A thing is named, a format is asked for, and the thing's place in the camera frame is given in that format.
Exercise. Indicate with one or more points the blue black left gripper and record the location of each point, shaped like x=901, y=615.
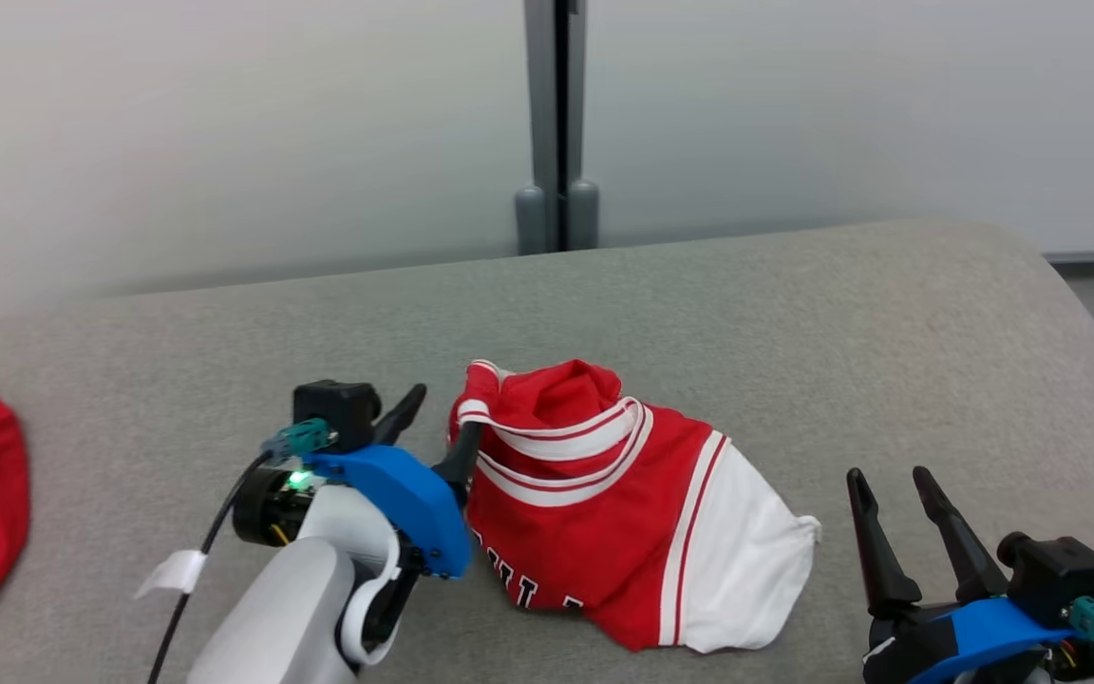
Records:
x=405, y=494

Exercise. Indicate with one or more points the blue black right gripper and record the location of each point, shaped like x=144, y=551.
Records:
x=984, y=636

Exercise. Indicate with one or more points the red white basketball jersey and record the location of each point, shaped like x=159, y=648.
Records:
x=604, y=513

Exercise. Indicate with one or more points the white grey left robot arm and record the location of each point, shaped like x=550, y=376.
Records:
x=291, y=608

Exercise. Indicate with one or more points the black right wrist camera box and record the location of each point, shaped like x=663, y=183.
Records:
x=1065, y=579

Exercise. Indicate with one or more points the grey partition post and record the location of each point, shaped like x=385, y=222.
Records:
x=556, y=114

